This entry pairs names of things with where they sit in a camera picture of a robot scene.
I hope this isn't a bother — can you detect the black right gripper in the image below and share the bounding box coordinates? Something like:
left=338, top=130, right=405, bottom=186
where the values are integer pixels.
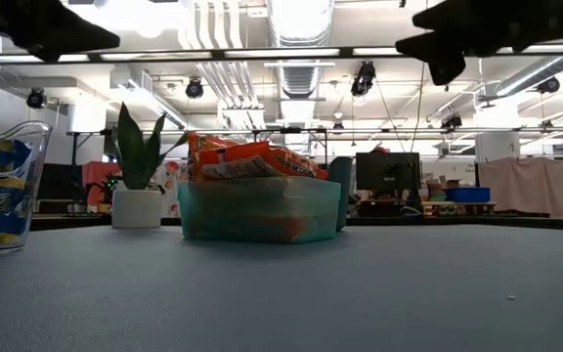
left=395, top=0, right=563, bottom=87

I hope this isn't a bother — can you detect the clear plastic bin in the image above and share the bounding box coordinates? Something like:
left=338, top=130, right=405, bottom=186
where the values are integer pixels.
left=0, top=120, right=54, bottom=255

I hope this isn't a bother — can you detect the red box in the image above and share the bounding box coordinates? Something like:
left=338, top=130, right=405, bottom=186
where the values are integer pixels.
left=81, top=160, right=120, bottom=206

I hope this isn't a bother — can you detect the black computer monitor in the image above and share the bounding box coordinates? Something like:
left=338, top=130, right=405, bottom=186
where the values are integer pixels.
left=355, top=152, right=422, bottom=202

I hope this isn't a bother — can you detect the blue plastic crate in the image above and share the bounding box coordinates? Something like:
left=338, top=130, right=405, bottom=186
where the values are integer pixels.
left=445, top=187, right=492, bottom=204

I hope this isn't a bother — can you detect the beige hanging cloth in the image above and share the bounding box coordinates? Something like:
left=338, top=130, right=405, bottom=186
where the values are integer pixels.
left=476, top=155, right=563, bottom=219

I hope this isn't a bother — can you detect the ceiling light bar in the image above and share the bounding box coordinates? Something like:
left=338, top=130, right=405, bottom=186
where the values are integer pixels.
left=0, top=44, right=563, bottom=65

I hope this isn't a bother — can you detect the floral patterned cloth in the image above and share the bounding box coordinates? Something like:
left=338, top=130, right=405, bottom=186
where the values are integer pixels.
left=147, top=160, right=191, bottom=219

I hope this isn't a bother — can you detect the snake plant in white pot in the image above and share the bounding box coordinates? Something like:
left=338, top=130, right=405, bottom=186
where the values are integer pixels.
left=110, top=101, right=195, bottom=230

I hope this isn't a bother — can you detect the large grey-blue plastic bin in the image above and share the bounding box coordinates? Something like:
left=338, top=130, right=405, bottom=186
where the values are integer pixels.
left=326, top=155, right=356, bottom=233

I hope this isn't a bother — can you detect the small teal plastic bin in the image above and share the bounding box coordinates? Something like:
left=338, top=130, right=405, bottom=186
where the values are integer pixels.
left=177, top=175, right=342, bottom=245

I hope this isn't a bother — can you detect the grey-blue table mat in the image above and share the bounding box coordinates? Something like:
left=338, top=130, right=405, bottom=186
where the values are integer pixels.
left=0, top=224, right=563, bottom=352

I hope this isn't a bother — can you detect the silver ceiling air duct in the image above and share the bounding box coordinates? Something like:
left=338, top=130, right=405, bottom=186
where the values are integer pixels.
left=265, top=0, right=335, bottom=102

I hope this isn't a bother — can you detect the black aluminium table frame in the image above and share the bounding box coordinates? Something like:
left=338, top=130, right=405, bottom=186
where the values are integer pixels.
left=29, top=213, right=563, bottom=233

